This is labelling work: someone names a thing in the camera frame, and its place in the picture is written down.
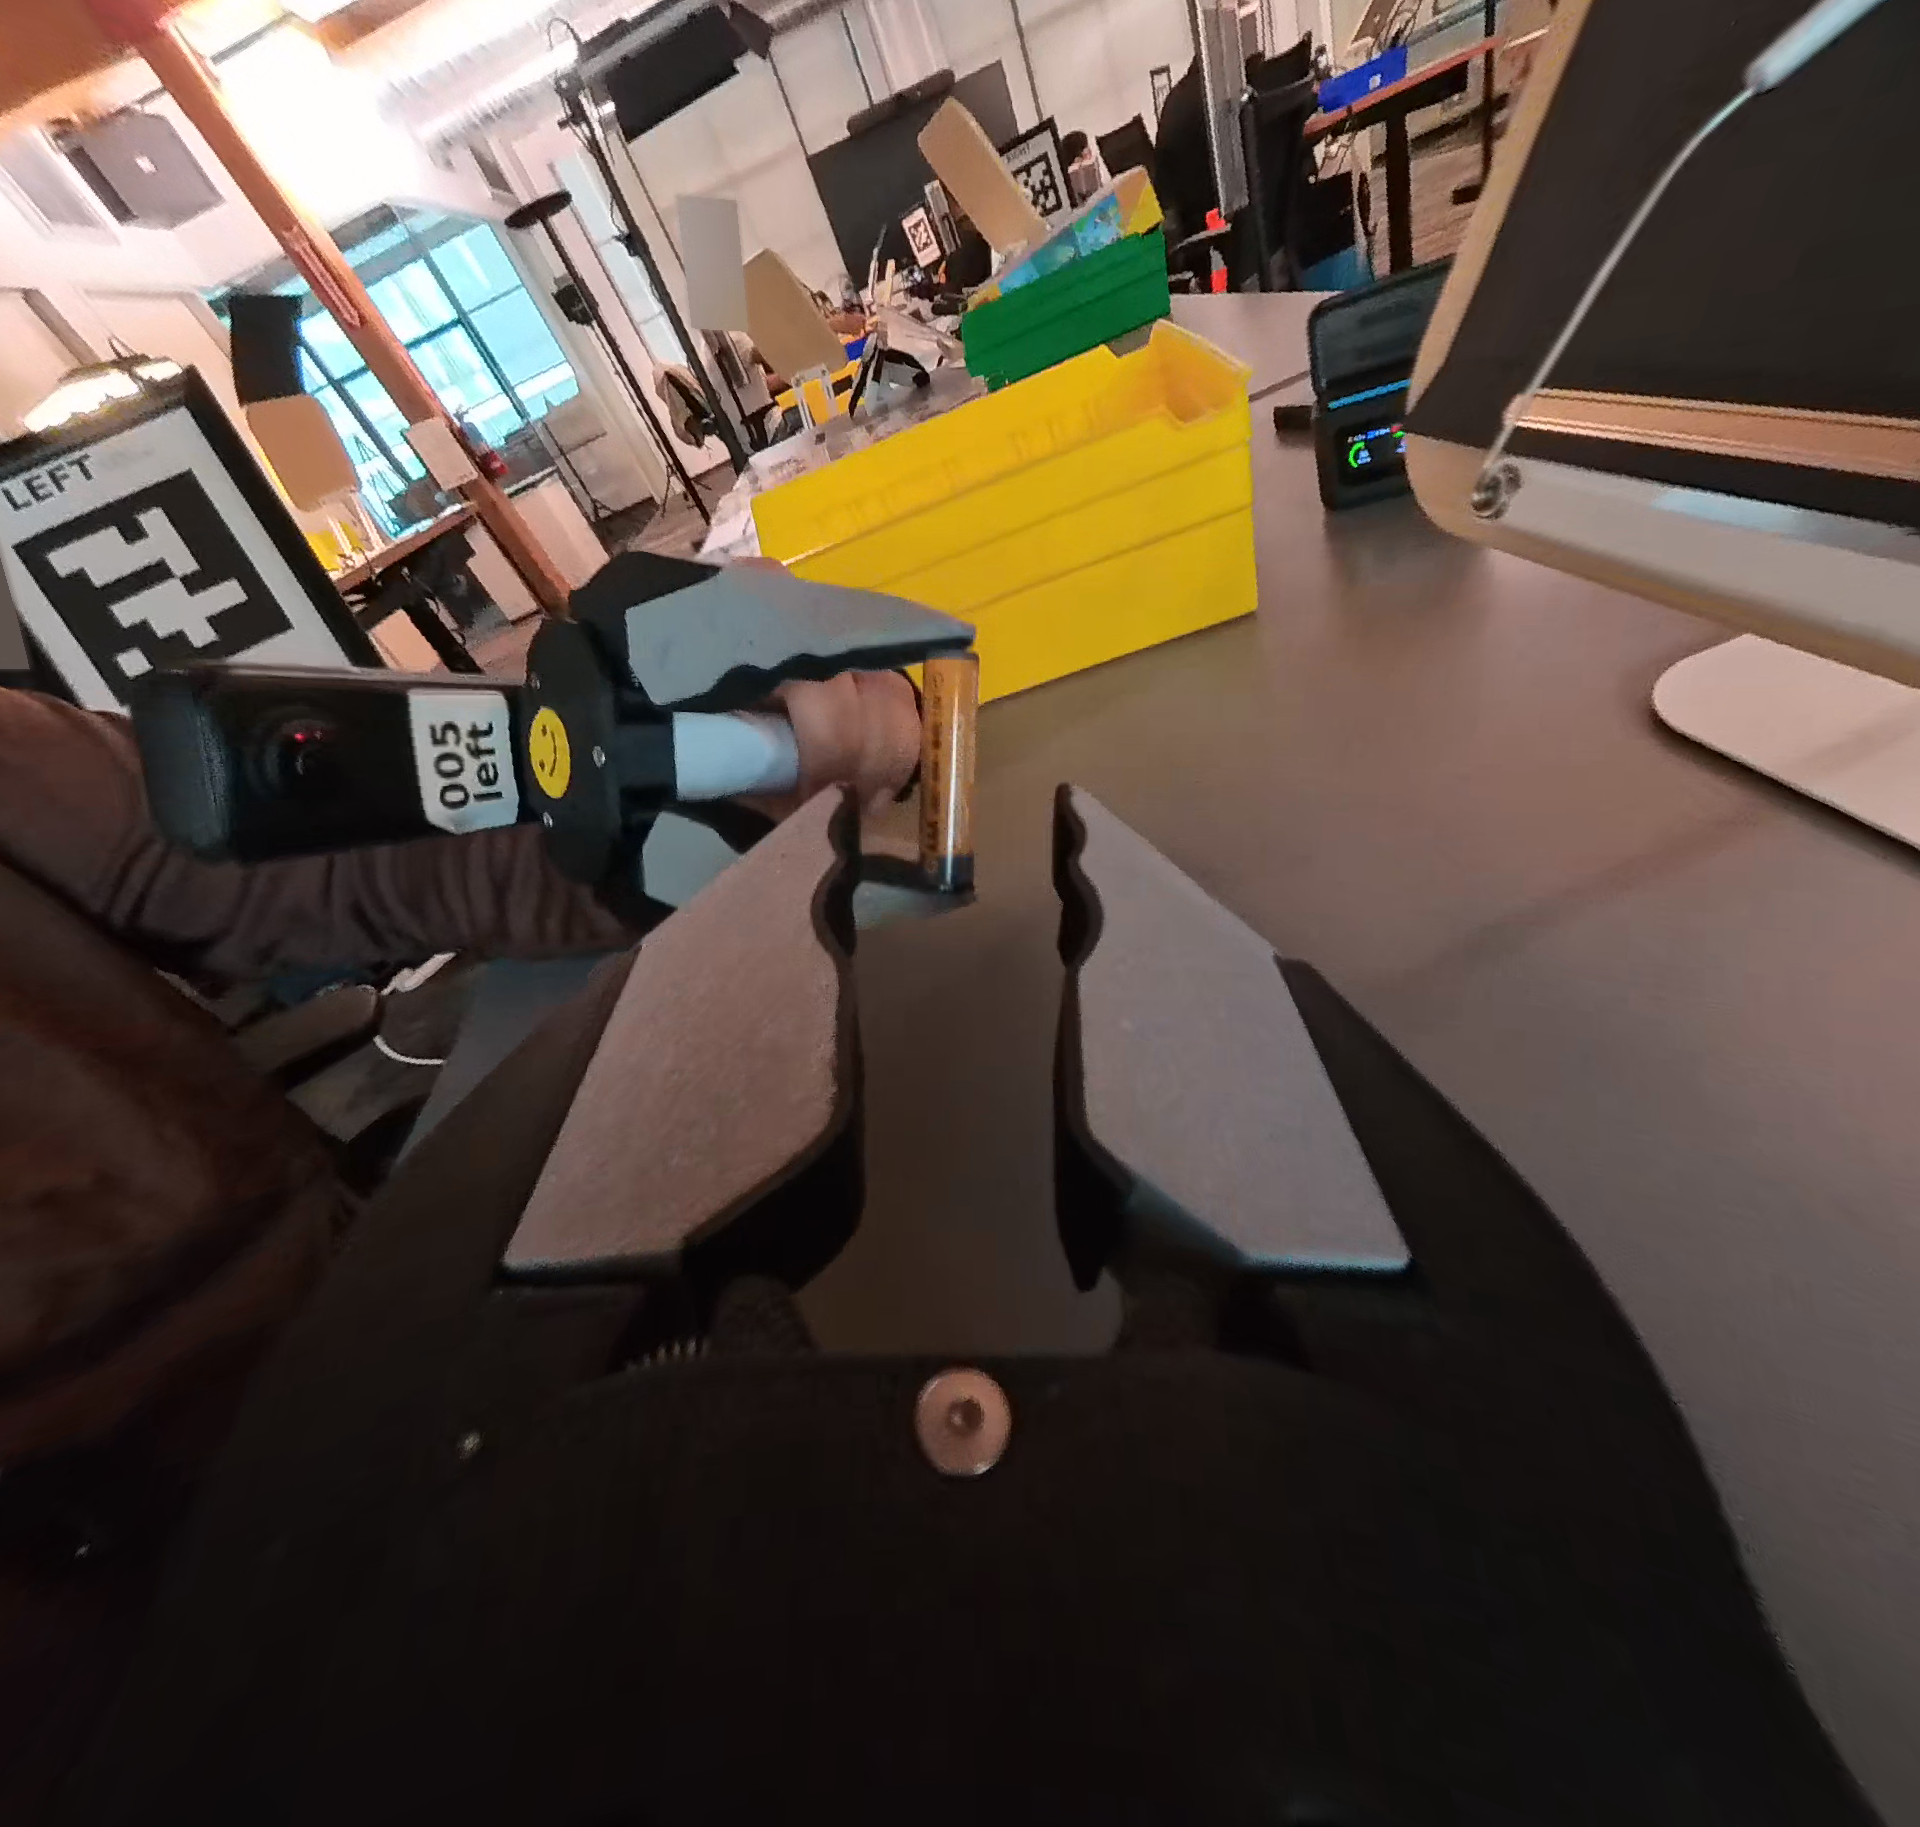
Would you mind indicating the black floor lamp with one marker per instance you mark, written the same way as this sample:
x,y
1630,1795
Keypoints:
x,y
541,211

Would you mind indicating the person's brown sweater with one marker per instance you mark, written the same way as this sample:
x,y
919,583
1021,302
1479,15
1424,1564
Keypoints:
x,y
137,1179

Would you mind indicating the black wooden book stand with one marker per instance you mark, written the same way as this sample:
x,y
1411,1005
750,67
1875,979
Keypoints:
x,y
1696,208

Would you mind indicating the black softbox light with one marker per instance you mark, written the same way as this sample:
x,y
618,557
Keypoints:
x,y
674,72

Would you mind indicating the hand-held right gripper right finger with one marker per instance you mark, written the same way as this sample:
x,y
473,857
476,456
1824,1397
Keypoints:
x,y
1201,1093

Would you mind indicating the yellow black battery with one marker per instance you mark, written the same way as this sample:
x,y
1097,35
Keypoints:
x,y
947,771

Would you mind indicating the black power bank with display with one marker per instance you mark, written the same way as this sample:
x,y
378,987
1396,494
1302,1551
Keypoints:
x,y
1356,387

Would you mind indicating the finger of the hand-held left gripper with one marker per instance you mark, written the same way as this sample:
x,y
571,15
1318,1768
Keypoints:
x,y
781,636
699,852

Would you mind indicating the small printed tag board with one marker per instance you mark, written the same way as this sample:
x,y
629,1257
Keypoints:
x,y
921,237

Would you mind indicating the black monitor screen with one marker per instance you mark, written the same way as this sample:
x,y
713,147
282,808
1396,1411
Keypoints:
x,y
871,175

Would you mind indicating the blue crate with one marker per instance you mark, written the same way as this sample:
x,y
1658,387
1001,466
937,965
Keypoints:
x,y
1361,83

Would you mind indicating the person's left hand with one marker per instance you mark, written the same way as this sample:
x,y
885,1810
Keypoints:
x,y
862,733

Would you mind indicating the wooden office desk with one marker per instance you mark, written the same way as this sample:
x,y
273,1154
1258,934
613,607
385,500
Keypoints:
x,y
1428,72

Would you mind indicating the green plastic bin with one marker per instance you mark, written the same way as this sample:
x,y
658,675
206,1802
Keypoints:
x,y
1074,302

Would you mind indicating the yellow plastic bin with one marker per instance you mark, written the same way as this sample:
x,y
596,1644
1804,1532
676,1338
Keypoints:
x,y
1034,537

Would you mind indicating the dark office chair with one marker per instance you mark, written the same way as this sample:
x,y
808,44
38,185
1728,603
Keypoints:
x,y
1301,160

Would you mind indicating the colourful box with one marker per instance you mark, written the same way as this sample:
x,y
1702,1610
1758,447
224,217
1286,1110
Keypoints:
x,y
1074,237

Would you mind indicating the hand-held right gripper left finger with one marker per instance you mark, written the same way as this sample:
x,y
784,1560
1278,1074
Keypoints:
x,y
707,1078

